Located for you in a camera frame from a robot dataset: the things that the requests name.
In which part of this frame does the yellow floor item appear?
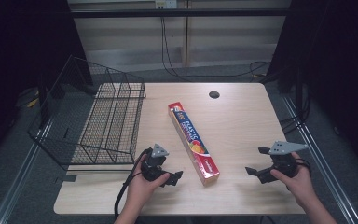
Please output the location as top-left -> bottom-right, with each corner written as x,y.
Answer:
26,89 -> 41,109

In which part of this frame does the person's left hand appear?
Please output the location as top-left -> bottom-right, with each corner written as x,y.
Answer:
127,161 -> 172,210

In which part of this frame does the black horizontal frame bar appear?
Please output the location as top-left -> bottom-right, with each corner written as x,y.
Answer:
69,7 -> 291,19

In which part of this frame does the dark curtain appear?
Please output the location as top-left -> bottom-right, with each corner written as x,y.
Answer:
0,0 -> 90,166
267,0 -> 358,176

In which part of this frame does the left hand-held gripper black cable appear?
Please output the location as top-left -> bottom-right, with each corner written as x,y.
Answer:
114,147 -> 153,220

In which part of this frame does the black floor cable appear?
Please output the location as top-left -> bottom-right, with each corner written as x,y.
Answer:
159,17 -> 273,83

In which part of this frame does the bundle of black floor cables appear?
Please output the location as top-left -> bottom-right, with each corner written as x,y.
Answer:
280,90 -> 312,135

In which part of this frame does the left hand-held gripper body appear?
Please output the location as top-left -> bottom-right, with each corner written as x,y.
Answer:
141,143 -> 171,183

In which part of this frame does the person's right hand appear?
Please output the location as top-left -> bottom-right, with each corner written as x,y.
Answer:
269,151 -> 319,209

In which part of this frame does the metal floor rail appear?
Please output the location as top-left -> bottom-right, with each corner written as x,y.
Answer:
282,95 -> 358,224
0,119 -> 54,224

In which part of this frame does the long red plastic wrap box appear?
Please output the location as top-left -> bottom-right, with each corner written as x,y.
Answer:
167,101 -> 221,188

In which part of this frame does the hand-held gripper black cable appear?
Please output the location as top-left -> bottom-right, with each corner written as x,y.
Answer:
114,147 -> 153,220
294,157 -> 312,175

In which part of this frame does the white wall power outlet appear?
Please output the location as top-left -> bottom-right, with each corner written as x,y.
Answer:
155,0 -> 178,10

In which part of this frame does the black wire mesh basket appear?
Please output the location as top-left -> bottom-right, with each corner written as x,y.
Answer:
27,54 -> 147,173

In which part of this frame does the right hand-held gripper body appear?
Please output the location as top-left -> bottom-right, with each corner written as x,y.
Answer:
268,140 -> 310,179

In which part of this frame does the right hand-held gripper black cable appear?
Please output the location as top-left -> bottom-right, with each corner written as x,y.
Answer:
294,157 -> 312,175

